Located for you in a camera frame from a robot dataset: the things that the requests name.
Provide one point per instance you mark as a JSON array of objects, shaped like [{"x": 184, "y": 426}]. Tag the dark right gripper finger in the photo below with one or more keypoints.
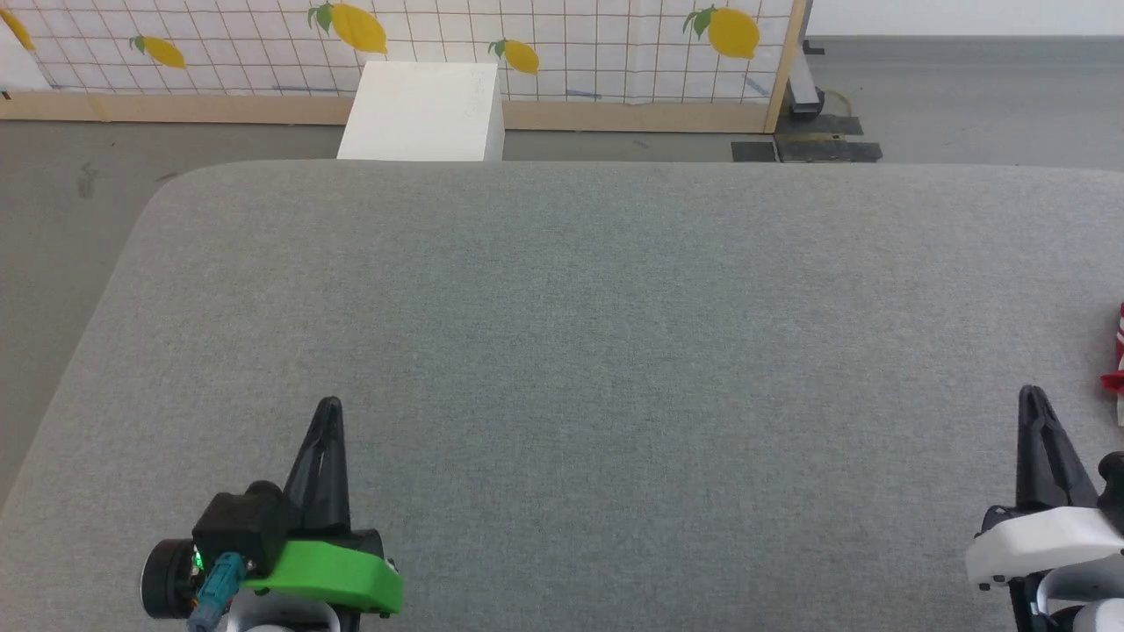
[
  {"x": 1067, "y": 478},
  {"x": 1034, "y": 474}
]

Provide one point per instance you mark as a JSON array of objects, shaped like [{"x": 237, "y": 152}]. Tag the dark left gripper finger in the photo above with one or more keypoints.
[
  {"x": 340, "y": 491},
  {"x": 312, "y": 491}
]

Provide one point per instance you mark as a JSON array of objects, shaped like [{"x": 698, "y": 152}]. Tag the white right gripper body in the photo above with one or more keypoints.
[{"x": 1045, "y": 540}]

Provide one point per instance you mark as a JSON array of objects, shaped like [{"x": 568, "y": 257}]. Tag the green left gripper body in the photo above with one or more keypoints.
[{"x": 342, "y": 575}]

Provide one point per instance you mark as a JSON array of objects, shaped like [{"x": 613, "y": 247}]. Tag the red and white shirt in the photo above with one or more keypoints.
[{"x": 1117, "y": 382}]

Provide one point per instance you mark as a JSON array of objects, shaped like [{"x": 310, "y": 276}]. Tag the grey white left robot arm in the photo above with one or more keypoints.
[{"x": 281, "y": 614}]

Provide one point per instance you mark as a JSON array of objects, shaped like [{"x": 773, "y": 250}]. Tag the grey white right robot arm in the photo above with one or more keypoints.
[{"x": 1089, "y": 614}]

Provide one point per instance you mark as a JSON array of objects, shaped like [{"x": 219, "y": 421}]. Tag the grey fabric sofa seat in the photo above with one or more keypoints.
[{"x": 615, "y": 351}]

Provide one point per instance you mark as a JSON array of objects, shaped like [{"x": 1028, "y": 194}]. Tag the large black floor plate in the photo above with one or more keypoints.
[{"x": 825, "y": 151}]

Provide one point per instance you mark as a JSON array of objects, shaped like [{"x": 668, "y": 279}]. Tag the white box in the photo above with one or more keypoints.
[{"x": 421, "y": 114}]

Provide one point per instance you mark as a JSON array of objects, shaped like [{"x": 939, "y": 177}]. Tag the small black floor plate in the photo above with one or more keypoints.
[{"x": 753, "y": 152}]

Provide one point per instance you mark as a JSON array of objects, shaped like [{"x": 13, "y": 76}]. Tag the white board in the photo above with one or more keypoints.
[{"x": 18, "y": 70}]

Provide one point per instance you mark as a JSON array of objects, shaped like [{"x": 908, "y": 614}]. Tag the lemon print partition screen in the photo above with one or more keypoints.
[{"x": 597, "y": 44}]

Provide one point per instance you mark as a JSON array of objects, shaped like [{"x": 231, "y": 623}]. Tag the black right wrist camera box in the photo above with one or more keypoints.
[{"x": 1113, "y": 483}]

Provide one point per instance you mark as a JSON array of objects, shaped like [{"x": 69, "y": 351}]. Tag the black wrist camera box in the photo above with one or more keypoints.
[
  {"x": 241, "y": 527},
  {"x": 1113, "y": 483}
]

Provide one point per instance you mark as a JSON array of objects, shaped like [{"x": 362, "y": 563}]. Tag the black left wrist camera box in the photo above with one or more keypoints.
[{"x": 241, "y": 527}]

